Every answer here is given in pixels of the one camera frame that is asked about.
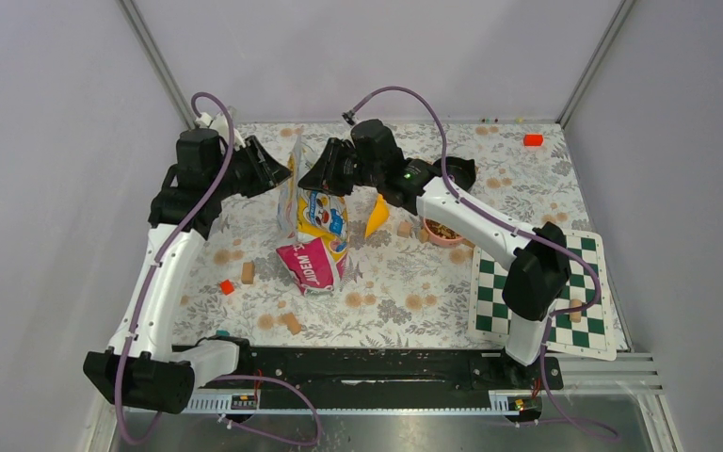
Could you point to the green white checkerboard mat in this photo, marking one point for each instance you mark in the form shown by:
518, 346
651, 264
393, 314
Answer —
517, 304

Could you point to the pink pet food bowl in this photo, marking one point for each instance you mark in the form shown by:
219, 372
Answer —
440, 235

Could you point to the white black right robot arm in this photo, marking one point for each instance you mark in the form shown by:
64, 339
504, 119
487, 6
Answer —
423, 190

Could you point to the wooden cylinder on checkerboard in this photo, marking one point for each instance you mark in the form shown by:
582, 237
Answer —
576, 316

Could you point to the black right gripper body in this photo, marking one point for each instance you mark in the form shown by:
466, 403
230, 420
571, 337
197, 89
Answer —
352, 171

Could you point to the pet food bag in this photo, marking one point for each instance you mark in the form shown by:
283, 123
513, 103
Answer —
313, 228

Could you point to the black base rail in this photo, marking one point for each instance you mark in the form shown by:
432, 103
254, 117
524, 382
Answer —
378, 379

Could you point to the wooden cylinder near bowl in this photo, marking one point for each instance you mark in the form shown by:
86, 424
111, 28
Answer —
404, 229

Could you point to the wooden block left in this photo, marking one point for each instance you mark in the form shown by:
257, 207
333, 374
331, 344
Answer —
247, 273

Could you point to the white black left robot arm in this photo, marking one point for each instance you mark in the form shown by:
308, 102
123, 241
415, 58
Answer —
139, 367

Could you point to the floral table mat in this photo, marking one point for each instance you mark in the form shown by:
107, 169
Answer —
396, 292

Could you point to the red block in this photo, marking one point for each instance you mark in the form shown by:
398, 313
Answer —
533, 140
226, 287

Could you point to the red block at front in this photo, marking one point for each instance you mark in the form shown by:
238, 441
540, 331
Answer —
226, 287

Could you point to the yellow plastic scoop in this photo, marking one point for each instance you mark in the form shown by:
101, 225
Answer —
378, 216

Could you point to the wooden block front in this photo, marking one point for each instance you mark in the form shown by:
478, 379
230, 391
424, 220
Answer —
292, 324

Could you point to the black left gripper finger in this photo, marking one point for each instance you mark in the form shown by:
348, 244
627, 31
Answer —
271, 174
259, 155

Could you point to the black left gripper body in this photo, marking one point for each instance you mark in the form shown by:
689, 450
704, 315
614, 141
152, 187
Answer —
233, 179

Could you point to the black round lid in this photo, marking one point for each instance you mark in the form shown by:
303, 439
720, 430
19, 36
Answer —
461, 171

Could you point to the red block at back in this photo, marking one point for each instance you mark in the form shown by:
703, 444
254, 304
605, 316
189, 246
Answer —
533, 140

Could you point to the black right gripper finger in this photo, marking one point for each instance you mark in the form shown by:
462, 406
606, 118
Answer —
331, 156
320, 178

